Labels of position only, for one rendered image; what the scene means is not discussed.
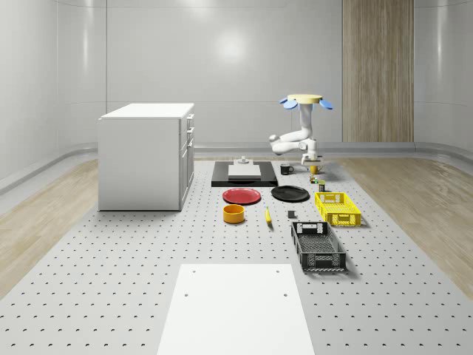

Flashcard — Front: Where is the black plate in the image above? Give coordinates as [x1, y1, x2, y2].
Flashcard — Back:
[270, 185, 310, 203]

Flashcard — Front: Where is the drone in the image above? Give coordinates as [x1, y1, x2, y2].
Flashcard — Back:
[279, 93, 334, 111]

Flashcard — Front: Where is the yellow basket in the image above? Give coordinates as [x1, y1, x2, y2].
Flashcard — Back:
[314, 192, 363, 227]

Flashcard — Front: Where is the red plate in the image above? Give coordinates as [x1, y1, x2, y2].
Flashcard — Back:
[222, 187, 263, 205]

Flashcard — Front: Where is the black stove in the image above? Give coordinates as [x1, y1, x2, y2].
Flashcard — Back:
[211, 156, 279, 188]

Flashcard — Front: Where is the yellow bowl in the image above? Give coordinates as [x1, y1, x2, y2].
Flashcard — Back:
[222, 204, 245, 224]

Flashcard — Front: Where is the dark grey basket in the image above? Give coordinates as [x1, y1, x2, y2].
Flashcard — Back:
[290, 220, 348, 273]

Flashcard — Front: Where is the white cabinet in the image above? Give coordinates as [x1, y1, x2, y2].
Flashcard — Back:
[98, 102, 196, 212]

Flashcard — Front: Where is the white board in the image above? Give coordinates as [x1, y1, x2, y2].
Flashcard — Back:
[156, 263, 316, 355]

